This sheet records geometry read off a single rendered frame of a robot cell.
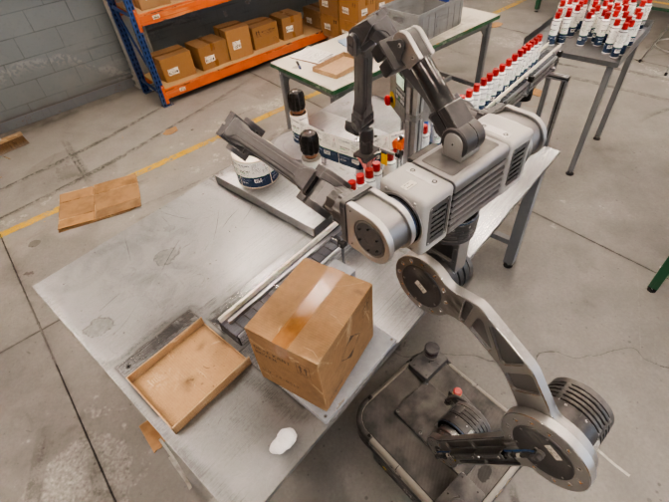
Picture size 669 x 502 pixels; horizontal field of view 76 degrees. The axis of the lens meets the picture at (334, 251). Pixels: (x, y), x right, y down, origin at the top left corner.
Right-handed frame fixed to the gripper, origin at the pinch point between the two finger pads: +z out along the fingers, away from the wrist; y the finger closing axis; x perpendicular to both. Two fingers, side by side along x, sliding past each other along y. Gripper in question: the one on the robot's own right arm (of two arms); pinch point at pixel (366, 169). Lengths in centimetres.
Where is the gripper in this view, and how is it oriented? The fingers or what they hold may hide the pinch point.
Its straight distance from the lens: 185.5
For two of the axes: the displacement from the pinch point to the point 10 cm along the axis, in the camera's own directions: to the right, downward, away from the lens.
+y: -6.6, 5.6, -5.1
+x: 7.5, 4.3, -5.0
